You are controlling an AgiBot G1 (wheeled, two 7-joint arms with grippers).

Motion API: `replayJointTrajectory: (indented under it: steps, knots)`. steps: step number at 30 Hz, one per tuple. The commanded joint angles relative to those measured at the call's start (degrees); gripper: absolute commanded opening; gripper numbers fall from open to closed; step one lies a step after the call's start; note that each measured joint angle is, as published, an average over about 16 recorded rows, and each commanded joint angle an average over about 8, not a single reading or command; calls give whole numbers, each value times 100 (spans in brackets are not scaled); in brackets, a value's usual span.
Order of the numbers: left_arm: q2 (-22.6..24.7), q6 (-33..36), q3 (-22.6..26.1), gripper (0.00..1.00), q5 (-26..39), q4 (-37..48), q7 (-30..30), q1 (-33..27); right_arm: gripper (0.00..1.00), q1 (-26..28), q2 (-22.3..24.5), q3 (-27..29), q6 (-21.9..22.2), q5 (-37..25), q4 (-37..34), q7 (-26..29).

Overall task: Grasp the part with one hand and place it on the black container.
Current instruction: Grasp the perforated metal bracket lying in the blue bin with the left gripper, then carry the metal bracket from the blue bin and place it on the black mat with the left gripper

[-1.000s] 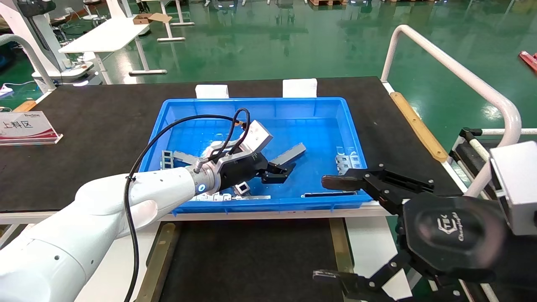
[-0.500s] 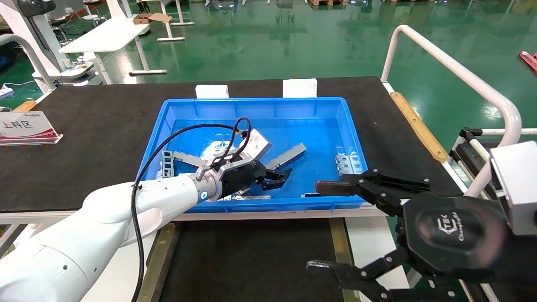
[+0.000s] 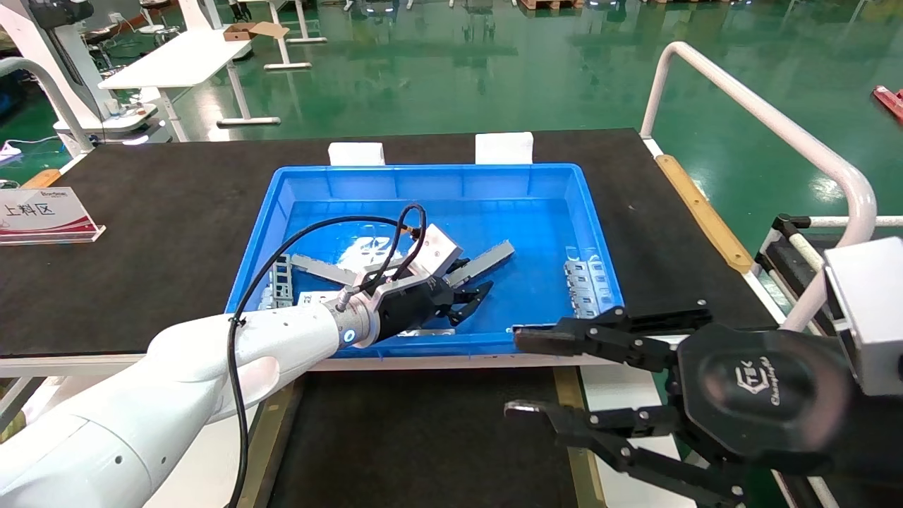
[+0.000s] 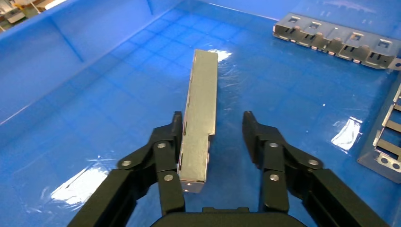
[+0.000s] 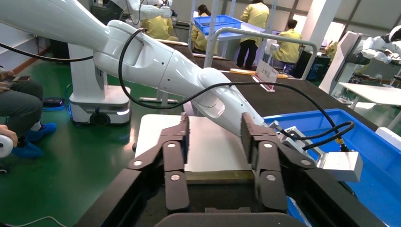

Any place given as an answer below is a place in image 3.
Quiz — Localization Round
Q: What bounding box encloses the white table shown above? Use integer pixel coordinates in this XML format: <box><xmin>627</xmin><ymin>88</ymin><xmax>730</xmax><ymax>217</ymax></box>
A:
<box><xmin>99</xmin><ymin>28</ymin><xmax>283</xmax><ymax>143</ymax></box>

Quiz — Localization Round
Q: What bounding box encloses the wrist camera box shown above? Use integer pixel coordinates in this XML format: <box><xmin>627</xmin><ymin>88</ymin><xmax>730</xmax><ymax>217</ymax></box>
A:
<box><xmin>823</xmin><ymin>236</ymin><xmax>903</xmax><ymax>397</ymax></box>
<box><xmin>353</xmin><ymin>224</ymin><xmax>465</xmax><ymax>298</ymax></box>

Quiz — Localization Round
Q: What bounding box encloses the notched grey metal bracket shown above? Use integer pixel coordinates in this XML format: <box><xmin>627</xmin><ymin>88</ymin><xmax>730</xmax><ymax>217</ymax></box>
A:
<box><xmin>563</xmin><ymin>258</ymin><xmax>610</xmax><ymax>319</ymax></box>

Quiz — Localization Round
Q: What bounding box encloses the white foam block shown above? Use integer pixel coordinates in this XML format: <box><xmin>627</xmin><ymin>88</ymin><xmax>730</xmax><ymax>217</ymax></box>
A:
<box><xmin>475</xmin><ymin>132</ymin><xmax>535</xmax><ymax>166</ymax></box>
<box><xmin>329</xmin><ymin>143</ymin><xmax>386</xmax><ymax>167</ymax></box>

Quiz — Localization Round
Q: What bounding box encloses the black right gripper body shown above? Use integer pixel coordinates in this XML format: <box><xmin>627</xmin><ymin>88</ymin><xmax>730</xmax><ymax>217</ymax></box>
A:
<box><xmin>667</xmin><ymin>327</ymin><xmax>856</xmax><ymax>482</ymax></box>

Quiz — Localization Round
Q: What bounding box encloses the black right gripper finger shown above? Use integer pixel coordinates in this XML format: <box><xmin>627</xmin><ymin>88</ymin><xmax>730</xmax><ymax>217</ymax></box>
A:
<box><xmin>514</xmin><ymin>299</ymin><xmax>713</xmax><ymax>374</ymax></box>
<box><xmin>504</xmin><ymin>399</ymin><xmax>749</xmax><ymax>506</ymax></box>

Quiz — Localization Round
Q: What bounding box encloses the flat grey metal bar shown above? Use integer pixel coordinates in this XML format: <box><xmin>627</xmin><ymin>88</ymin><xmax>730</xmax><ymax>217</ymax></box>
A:
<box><xmin>291</xmin><ymin>254</ymin><xmax>362</xmax><ymax>287</ymax></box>

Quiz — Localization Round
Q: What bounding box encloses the grey metal bar part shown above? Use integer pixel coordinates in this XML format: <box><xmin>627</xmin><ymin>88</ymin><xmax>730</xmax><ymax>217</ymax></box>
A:
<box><xmin>455</xmin><ymin>240</ymin><xmax>516</xmax><ymax>289</ymax></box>

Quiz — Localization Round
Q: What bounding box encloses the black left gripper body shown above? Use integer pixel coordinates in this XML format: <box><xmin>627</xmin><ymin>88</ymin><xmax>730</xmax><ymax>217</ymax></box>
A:
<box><xmin>376</xmin><ymin>275</ymin><xmax>457</xmax><ymax>345</ymax></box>

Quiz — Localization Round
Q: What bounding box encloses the blue plastic bin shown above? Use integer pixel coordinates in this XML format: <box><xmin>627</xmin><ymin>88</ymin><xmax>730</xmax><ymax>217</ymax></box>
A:
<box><xmin>224</xmin><ymin>164</ymin><xmax>629</xmax><ymax>359</ymax></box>

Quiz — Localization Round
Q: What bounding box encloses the grey tubular railing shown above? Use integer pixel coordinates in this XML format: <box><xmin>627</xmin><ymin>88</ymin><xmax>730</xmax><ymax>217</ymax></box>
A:
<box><xmin>0</xmin><ymin>56</ymin><xmax>95</xmax><ymax>155</ymax></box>

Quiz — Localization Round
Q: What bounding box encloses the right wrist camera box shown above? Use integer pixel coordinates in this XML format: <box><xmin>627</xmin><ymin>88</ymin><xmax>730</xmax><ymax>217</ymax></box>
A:
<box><xmin>823</xmin><ymin>236</ymin><xmax>903</xmax><ymax>397</ymax></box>

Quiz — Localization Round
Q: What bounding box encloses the white table frame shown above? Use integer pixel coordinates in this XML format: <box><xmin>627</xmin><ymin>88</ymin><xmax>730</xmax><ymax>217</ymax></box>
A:
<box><xmin>265</xmin><ymin>0</ymin><xmax>329</xmax><ymax>71</ymax></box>

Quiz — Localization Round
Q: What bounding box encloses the acrylic sign with red print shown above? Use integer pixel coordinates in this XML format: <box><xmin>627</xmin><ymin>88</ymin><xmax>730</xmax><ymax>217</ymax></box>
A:
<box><xmin>0</xmin><ymin>187</ymin><xmax>107</xmax><ymax>246</ymax></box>

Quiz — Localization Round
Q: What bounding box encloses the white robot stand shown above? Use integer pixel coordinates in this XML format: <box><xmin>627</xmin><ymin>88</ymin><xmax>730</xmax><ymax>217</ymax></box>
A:
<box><xmin>0</xmin><ymin>0</ymin><xmax>160</xmax><ymax>146</ymax></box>

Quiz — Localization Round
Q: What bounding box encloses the large black table mat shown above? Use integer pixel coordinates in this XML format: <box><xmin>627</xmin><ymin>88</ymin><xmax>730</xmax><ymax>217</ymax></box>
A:
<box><xmin>0</xmin><ymin>128</ymin><xmax>781</xmax><ymax>358</ymax></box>

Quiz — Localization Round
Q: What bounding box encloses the narrow metal ladder part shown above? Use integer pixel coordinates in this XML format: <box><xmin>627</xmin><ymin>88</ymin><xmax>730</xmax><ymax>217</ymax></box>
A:
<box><xmin>272</xmin><ymin>254</ymin><xmax>293</xmax><ymax>310</ymax></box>

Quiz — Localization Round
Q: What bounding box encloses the red floor object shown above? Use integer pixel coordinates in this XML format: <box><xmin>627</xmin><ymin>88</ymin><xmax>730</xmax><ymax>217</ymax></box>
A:
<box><xmin>873</xmin><ymin>86</ymin><xmax>903</xmax><ymax>126</ymax></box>

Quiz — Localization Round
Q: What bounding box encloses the black cart frame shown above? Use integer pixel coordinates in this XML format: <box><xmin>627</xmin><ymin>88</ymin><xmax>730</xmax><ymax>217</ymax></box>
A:
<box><xmin>755</xmin><ymin>214</ymin><xmax>840</xmax><ymax>325</ymax></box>

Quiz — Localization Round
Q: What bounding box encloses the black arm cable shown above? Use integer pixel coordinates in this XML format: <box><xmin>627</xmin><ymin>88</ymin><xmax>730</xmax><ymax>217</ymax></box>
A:
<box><xmin>226</xmin><ymin>203</ymin><xmax>428</xmax><ymax>508</ymax></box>

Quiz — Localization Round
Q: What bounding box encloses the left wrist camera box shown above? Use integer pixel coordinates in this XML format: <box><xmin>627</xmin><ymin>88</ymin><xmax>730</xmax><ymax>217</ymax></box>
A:
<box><xmin>353</xmin><ymin>224</ymin><xmax>465</xmax><ymax>298</ymax></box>

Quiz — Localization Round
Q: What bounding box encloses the white tubular railing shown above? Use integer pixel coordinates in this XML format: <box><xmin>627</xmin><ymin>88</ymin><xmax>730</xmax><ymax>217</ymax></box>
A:
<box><xmin>638</xmin><ymin>41</ymin><xmax>903</xmax><ymax>332</ymax></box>

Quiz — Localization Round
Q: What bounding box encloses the brass tray edge strip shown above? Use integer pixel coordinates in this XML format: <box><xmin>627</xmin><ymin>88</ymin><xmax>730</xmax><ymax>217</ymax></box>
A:
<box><xmin>236</xmin><ymin>377</ymin><xmax>305</xmax><ymax>508</ymax></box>
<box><xmin>554</xmin><ymin>367</ymin><xmax>608</xmax><ymax>508</ymax></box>

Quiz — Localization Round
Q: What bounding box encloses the long wooden edge strip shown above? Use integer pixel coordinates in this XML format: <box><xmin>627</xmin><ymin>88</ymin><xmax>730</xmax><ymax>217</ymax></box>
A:
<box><xmin>656</xmin><ymin>155</ymin><xmax>754</xmax><ymax>275</ymax></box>

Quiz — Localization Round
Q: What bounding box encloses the open cardboard box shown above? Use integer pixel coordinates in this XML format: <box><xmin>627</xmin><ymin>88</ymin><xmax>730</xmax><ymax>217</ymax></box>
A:
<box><xmin>224</xmin><ymin>21</ymin><xmax>291</xmax><ymax>42</ymax></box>

